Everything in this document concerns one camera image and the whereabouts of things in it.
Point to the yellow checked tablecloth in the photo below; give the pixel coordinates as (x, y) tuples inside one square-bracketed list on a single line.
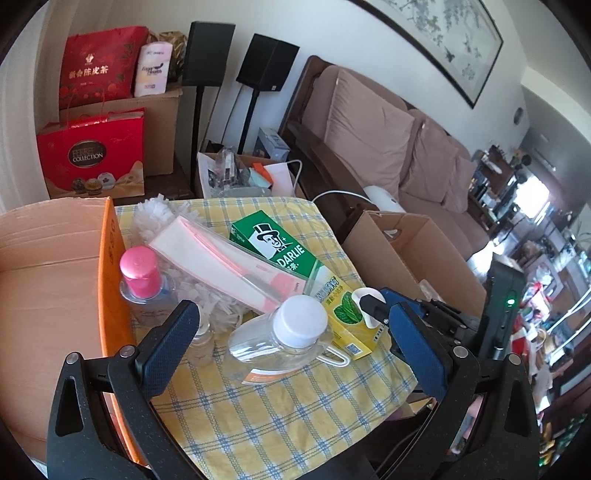
[(277, 415)]

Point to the medium beige sofa cushion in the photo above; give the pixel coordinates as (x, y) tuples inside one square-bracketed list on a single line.
[(429, 161)]

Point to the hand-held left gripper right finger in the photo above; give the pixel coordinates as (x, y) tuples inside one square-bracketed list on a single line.
[(415, 350)]

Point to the open brown cardboard box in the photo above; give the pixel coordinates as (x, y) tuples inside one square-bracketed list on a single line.
[(383, 263)]

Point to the large beige sofa cushion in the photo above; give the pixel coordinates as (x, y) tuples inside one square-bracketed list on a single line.
[(369, 129)]

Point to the framed ink painting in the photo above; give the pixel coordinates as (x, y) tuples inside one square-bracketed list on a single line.
[(443, 32)]

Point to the small white plastic piece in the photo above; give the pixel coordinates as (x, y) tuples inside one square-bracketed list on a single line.
[(358, 297)]

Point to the white rounded appliance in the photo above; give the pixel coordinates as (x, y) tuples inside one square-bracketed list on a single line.
[(383, 198)]

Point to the pink cap clear bottle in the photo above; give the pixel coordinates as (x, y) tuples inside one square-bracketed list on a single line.
[(138, 272)]

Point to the small beige sofa cushion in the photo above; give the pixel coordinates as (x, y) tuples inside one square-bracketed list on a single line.
[(459, 184)]

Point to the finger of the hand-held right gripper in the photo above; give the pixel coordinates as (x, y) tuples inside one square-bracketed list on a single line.
[(443, 314), (371, 310)]

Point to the blue white small box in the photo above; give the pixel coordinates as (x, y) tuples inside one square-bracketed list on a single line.
[(270, 141)]

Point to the white tissue pack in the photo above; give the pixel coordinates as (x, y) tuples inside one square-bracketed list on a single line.
[(152, 69)]

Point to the black speaker on stand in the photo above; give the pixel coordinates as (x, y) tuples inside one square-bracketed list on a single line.
[(207, 50), (268, 60)]

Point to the brown wooden sofa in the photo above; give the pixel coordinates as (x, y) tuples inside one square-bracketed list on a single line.
[(323, 157)]

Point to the cardboard box with clutter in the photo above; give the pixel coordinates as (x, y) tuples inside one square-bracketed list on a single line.
[(231, 170)]

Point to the clear bottle white cap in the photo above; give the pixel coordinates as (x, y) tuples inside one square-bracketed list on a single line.
[(300, 321)]

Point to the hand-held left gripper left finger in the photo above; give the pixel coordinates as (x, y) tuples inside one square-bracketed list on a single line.
[(168, 341)]

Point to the wall air conditioner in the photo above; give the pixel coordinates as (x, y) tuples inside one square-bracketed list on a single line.
[(540, 147)]

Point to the red chocolate gift bag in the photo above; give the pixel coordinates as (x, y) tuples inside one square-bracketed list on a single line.
[(92, 138)]

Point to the orange cardboard box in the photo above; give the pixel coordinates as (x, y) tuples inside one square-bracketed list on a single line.
[(46, 300)]

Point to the cluttered shelf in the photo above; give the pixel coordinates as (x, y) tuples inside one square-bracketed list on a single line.
[(554, 254)]

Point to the large brown cardboard box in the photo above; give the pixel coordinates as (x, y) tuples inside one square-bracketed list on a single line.
[(161, 134)]

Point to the gold wrapped gift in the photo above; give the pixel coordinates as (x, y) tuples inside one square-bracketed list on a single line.
[(173, 46)]

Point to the white pink packet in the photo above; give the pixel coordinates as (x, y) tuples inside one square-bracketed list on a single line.
[(207, 254)]

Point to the white fluffy duster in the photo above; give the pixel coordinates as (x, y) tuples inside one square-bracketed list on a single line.
[(152, 217)]

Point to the yellow green toothpaste box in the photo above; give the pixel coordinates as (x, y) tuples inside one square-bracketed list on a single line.
[(341, 323)]

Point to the red tea gift bag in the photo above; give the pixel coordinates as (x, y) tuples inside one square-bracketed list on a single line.
[(92, 60)]

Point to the small glass bottle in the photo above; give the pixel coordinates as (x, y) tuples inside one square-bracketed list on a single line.
[(201, 346)]

